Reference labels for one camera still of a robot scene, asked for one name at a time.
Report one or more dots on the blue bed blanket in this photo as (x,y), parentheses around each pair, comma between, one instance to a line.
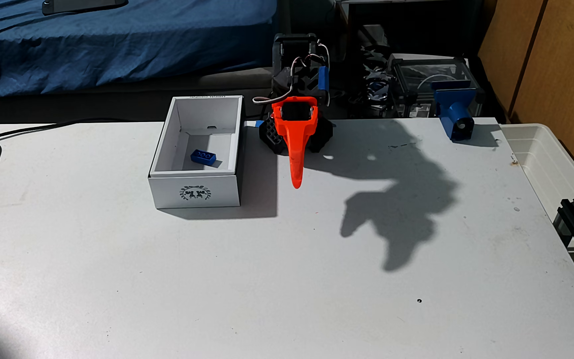
(117,40)

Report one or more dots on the clear acrylic enclosure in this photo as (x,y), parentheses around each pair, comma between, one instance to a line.
(416,75)

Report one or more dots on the black white patterned bag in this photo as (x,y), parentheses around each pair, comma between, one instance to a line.
(376,87)

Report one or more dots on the white plastic bin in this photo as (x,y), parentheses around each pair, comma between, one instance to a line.
(541,159)

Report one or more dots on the wooden wardrobe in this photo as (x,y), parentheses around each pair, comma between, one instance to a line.
(566,75)

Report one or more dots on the blue toy brick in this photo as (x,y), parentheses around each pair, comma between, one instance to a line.
(203,157)

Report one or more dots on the white cardboard box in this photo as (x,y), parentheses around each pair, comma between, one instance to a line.
(195,192)

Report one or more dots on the blue printed clamp mount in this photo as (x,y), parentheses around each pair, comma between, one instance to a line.
(454,107)

